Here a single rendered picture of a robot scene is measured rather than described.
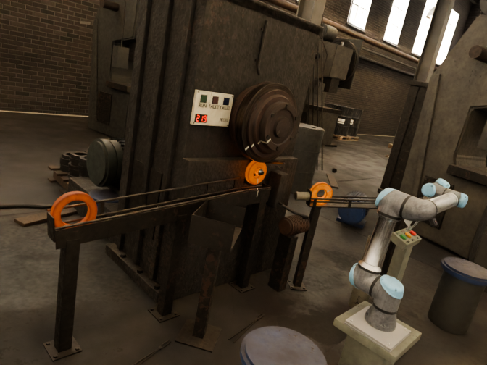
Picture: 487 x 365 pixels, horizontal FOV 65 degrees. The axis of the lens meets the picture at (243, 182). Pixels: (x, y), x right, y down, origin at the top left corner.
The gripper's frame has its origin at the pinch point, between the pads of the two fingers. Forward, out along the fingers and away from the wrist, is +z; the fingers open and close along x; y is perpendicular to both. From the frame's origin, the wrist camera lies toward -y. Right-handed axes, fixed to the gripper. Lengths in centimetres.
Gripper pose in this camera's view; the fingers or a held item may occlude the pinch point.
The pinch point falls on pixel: (409, 229)
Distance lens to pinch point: 254.6
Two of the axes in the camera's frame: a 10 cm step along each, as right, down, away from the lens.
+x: -7.1, 0.6, -7.0
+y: -5.8, -6.2, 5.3
